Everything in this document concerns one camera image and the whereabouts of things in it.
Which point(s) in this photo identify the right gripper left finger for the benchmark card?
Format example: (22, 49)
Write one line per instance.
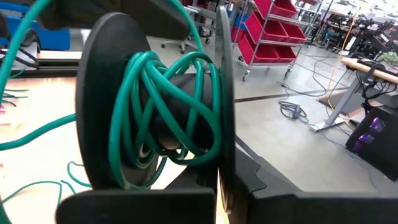
(140, 208)

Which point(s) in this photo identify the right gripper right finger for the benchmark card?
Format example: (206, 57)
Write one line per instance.
(280, 208)

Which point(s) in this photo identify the black workstation robot arm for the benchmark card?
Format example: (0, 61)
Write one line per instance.
(373, 37)

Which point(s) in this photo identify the grey desk leg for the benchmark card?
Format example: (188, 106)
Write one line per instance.
(339, 102)

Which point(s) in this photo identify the red plastic shelf bin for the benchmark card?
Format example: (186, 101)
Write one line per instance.
(261, 53)
(273, 7)
(270, 29)

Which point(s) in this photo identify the metal shelf rack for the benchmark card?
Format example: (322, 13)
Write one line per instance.
(270, 64)

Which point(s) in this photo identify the wooden workstation table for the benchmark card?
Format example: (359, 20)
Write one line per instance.
(367, 70)

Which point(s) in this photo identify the green fuzzy object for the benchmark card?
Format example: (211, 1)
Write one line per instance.
(388, 57)

